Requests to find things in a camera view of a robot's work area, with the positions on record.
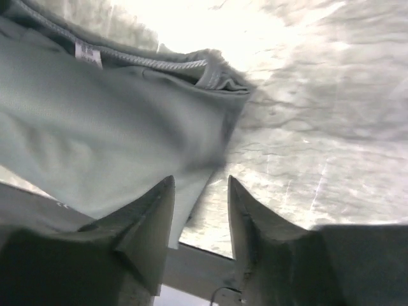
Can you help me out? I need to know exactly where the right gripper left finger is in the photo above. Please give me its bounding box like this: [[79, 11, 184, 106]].
[[0, 174, 176, 306]]

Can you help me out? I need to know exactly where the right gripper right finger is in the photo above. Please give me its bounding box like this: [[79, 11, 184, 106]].
[[228, 177, 407, 305]]

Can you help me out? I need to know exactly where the dark grey t shirt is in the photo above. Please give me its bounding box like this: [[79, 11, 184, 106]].
[[1, 1, 251, 248]]

